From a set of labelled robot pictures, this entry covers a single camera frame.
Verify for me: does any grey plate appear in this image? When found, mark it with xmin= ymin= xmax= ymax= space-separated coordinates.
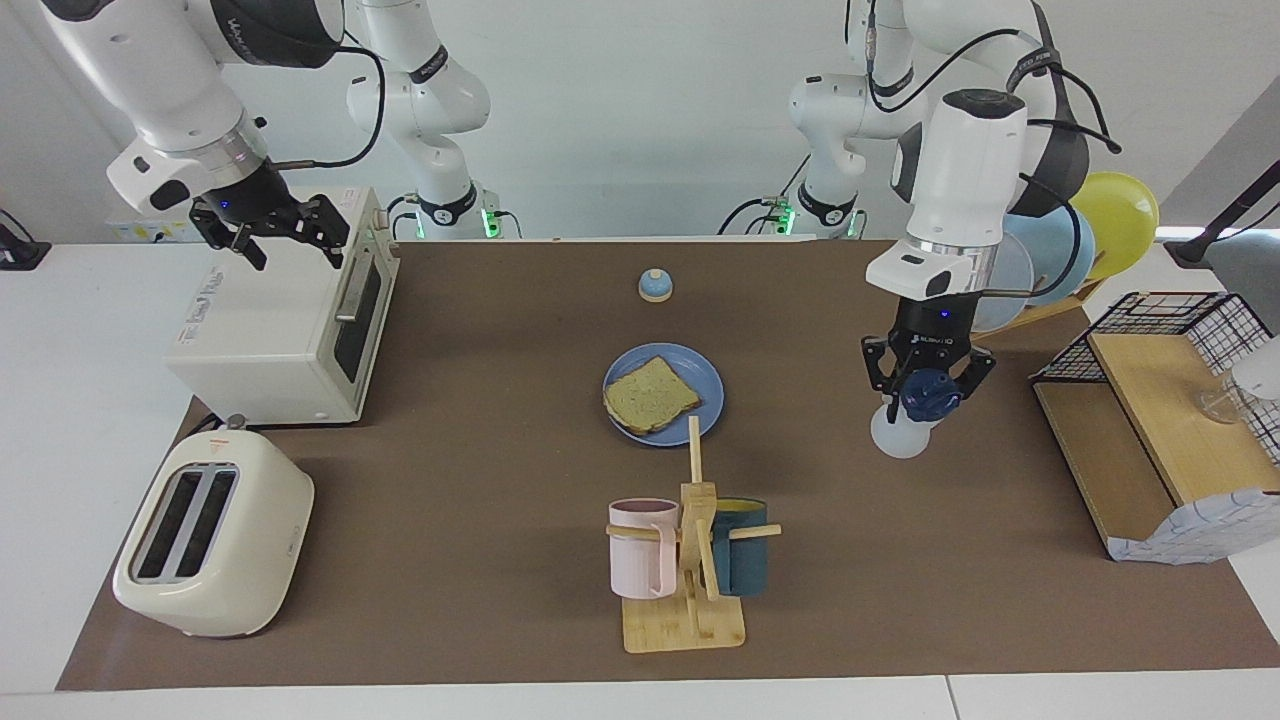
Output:
xmin=972 ymin=232 xmax=1035 ymax=333

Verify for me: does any white toaster oven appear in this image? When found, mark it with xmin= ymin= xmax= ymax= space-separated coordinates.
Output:
xmin=165 ymin=185 xmax=401 ymax=426

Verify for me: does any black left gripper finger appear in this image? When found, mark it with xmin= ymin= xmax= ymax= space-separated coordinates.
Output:
xmin=949 ymin=349 xmax=997 ymax=407
xmin=862 ymin=334 xmax=900 ymax=400

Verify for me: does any wooden mug tree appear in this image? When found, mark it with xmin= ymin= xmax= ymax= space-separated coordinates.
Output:
xmin=607 ymin=415 xmax=783 ymax=654

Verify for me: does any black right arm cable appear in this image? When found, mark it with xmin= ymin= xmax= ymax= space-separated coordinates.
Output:
xmin=270 ymin=45 xmax=387 ymax=169

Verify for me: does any brown table mat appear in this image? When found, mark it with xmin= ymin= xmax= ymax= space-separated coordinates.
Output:
xmin=55 ymin=238 xmax=1280 ymax=693

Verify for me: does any teal mug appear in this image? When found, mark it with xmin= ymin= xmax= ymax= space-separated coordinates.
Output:
xmin=712 ymin=498 xmax=771 ymax=598

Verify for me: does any pink mug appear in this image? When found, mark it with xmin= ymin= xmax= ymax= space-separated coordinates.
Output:
xmin=608 ymin=498 xmax=681 ymax=600

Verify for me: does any squeeze bottle with blue cap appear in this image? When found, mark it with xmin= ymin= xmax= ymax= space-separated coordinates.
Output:
xmin=870 ymin=368 xmax=961 ymax=459

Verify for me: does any yellow plate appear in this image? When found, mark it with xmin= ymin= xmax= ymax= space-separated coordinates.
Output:
xmin=1068 ymin=172 xmax=1161 ymax=281

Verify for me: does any wooden plate rack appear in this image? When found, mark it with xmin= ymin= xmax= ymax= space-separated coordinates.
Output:
xmin=1005 ymin=278 xmax=1106 ymax=336

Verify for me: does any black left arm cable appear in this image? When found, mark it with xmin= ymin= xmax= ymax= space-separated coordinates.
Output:
xmin=865 ymin=0 xmax=1121 ymax=301

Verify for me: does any white wall socket box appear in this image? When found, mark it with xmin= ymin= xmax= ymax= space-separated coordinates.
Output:
xmin=105 ymin=193 xmax=206 ymax=244

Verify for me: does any clear glass cup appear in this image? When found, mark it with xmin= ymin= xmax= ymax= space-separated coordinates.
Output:
xmin=1195 ymin=338 xmax=1280 ymax=433

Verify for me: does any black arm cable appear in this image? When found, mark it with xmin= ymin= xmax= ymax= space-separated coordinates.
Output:
xmin=270 ymin=45 xmax=387 ymax=169
xmin=865 ymin=0 xmax=1121 ymax=301

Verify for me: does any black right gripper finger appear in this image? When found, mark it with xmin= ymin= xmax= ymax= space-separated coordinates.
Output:
xmin=189 ymin=204 xmax=269 ymax=271
xmin=297 ymin=194 xmax=352 ymax=270

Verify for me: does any cream two-slot toaster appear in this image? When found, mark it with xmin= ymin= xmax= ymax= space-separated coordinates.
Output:
xmin=112 ymin=428 xmax=316 ymax=639

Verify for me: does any light blue plate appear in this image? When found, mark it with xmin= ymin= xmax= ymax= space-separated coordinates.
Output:
xmin=1000 ymin=200 xmax=1097 ymax=307

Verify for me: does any blue round plate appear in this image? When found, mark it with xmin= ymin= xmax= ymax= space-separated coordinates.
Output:
xmin=602 ymin=343 xmax=726 ymax=447

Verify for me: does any black angled stand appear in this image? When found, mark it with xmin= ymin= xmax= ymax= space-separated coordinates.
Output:
xmin=1165 ymin=160 xmax=1280 ymax=269

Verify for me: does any slice of toast bread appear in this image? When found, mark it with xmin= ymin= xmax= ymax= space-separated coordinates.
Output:
xmin=603 ymin=357 xmax=703 ymax=436

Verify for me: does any black clamp stand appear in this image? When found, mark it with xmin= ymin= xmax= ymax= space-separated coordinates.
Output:
xmin=0 ymin=208 xmax=51 ymax=271

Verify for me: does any wooden shelf with wire basket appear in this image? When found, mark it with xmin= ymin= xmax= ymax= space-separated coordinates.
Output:
xmin=1030 ymin=292 xmax=1280 ymax=563

